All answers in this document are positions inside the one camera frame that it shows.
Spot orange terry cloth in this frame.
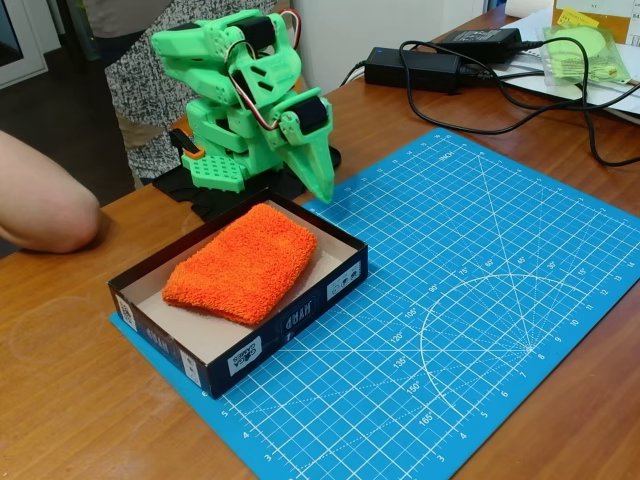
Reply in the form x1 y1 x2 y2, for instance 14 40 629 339
160 202 320 327

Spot bare person forearm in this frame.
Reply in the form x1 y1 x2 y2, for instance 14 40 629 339
0 129 101 255

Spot black cardboard box tray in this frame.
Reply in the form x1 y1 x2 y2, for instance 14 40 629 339
107 187 370 401

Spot orange and black clamp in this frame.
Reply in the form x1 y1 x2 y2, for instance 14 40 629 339
168 128 205 161

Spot black power adapter blue light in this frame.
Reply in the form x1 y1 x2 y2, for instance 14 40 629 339
363 46 464 94

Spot person in patterned garment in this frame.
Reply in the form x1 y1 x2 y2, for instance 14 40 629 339
82 0 294 181

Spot blue cutting mat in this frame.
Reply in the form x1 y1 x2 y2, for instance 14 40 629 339
109 127 640 480

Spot black power adapter with label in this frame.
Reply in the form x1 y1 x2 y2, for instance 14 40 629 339
437 27 524 64

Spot green plastic bag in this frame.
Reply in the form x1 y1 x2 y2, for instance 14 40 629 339
542 24 632 86

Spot white framed glass door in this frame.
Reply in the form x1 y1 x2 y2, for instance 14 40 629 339
0 0 49 91

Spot yellow sticky note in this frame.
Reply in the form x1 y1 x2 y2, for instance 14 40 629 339
557 7 600 29

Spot white paper sheets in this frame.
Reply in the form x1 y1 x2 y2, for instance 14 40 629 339
499 14 640 126

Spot brown cardboard box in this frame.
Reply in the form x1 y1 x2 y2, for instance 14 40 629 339
552 0 632 44

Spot short black mains cable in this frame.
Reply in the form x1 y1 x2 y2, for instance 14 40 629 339
339 59 369 87

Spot red white black servo cable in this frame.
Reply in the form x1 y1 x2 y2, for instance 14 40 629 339
227 8 304 132

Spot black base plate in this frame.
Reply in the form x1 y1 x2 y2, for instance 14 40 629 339
152 147 344 224

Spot black adapter output cable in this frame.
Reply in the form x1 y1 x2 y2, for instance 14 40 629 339
458 63 640 110

